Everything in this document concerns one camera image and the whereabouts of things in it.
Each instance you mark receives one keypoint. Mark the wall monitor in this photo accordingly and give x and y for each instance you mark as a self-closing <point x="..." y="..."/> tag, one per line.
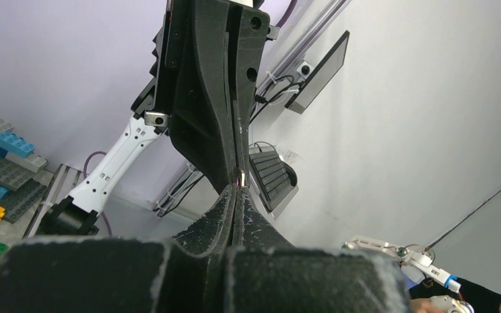
<point x="320" y="76"/>

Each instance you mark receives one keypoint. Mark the grey baseplate with blue bricks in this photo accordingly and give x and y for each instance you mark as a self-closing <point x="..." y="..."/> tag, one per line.
<point x="21" y="174"/>

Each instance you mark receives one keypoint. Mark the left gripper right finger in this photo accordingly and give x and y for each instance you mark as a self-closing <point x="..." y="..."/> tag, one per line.
<point x="265" y="273"/>

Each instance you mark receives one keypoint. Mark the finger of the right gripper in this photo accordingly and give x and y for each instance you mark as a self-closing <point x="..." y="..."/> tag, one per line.
<point x="200" y="126"/>
<point x="248" y="43"/>

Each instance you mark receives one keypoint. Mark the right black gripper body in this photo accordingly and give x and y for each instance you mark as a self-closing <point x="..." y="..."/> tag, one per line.
<point x="154" y="105"/>

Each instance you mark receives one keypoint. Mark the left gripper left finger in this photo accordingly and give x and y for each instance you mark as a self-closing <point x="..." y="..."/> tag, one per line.
<point x="184" y="273"/>

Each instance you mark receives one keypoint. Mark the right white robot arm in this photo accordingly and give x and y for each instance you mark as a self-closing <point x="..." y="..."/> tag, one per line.
<point x="77" y="213"/>

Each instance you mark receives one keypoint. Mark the black keyboard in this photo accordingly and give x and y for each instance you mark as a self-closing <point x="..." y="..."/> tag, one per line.
<point x="274" y="179"/>

